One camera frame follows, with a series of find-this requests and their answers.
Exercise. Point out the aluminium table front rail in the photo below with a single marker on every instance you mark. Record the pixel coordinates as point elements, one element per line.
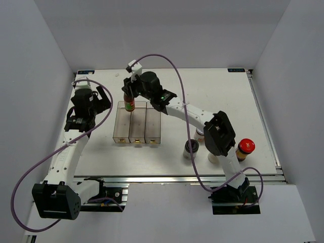
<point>206,179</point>

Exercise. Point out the blue table label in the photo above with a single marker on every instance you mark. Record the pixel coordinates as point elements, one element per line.
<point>235,70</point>
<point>85,72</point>

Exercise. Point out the clear organizer bin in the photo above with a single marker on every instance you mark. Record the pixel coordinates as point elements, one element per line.
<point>138,120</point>
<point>152,125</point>
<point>122,124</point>

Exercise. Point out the red lid brown jar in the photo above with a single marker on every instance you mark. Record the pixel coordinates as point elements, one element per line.
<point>245,147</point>

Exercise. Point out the left clear organizer bin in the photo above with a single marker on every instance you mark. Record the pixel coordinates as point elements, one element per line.
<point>122,124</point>

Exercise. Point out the black grinder white bottle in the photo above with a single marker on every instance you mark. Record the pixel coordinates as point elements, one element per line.
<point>212,158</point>

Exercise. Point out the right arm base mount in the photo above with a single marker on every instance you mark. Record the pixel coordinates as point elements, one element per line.
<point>225,202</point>

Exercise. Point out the left blue table label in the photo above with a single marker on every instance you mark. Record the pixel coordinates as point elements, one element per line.
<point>85,72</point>

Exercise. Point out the white lid sauce jar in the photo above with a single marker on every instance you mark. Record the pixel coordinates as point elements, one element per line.
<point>199,135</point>

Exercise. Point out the wrist white camera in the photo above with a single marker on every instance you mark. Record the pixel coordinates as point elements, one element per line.
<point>134,68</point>
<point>81,84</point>

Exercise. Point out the red chili sauce bottle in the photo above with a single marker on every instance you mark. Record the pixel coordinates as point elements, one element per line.
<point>129,103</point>

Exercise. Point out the right clear organizer bin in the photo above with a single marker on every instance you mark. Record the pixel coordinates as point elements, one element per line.
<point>152,125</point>

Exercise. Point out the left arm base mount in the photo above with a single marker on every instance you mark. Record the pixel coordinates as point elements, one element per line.
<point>111,196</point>

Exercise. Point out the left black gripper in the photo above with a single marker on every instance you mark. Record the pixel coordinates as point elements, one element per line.
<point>104,104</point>

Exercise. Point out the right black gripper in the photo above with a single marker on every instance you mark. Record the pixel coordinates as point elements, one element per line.
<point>129,86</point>

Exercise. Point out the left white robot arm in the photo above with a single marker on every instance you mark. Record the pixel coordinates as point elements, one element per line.
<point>58,196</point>

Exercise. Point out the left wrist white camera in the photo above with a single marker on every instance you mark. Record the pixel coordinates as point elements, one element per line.
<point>81,84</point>

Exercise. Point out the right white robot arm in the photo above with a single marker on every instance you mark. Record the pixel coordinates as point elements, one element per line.
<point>217,129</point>

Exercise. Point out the middle clear organizer bin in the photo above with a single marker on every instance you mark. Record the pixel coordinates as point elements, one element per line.
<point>138,120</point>

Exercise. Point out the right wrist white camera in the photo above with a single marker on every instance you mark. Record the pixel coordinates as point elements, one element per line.
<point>134,68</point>

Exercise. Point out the right blue table label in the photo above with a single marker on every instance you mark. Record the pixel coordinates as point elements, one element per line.
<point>235,70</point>

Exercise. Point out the black lid spice jar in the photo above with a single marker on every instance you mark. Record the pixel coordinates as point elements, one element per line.
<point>190,149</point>

